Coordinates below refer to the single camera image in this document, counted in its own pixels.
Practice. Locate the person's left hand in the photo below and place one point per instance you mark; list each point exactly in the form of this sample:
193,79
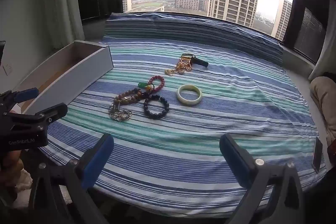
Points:
9,165

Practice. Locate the pale jade bangle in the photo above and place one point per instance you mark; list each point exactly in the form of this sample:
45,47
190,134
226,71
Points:
189,102

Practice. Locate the white wall socket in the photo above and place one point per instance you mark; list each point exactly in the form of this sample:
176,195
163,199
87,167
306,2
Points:
8,69

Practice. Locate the green pendant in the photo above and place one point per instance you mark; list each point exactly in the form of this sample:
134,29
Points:
142,85

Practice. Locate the beige cloth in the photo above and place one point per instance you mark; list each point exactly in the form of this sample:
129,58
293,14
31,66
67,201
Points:
324,100

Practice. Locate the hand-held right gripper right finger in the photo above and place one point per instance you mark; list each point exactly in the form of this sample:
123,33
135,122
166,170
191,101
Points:
236,161

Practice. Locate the blue green striped bedsheet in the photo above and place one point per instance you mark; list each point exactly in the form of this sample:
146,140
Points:
210,119

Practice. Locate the grey drawer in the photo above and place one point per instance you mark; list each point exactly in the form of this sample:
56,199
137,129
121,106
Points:
78,77

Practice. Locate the black smartphone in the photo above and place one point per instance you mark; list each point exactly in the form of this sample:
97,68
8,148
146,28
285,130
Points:
317,155

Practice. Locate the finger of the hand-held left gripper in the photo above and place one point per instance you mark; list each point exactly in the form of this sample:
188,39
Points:
55,111
27,94

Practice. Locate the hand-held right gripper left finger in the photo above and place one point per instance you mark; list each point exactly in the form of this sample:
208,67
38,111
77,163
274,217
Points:
98,161

